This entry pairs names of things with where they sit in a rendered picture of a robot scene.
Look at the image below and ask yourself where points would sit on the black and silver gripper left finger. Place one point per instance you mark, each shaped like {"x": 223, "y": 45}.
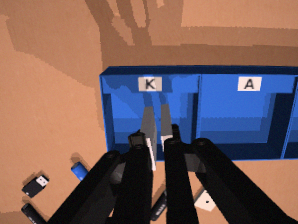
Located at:
{"x": 92, "y": 201}

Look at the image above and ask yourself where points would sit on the black usb stick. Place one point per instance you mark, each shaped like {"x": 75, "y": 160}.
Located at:
{"x": 35, "y": 186}

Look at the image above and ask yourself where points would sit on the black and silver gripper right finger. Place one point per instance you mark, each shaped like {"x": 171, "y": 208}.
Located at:
{"x": 237, "y": 197}

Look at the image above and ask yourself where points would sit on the blue aa battery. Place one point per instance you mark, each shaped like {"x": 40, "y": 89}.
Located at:
{"x": 79, "y": 170}

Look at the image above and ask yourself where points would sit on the blue three-compartment bin rack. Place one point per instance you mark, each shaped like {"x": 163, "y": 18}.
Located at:
{"x": 247, "y": 111}

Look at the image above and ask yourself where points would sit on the white domino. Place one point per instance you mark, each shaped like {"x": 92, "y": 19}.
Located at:
{"x": 204, "y": 201}

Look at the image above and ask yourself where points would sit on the black aa battery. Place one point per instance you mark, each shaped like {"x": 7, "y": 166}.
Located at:
{"x": 159, "y": 206}
{"x": 32, "y": 214}

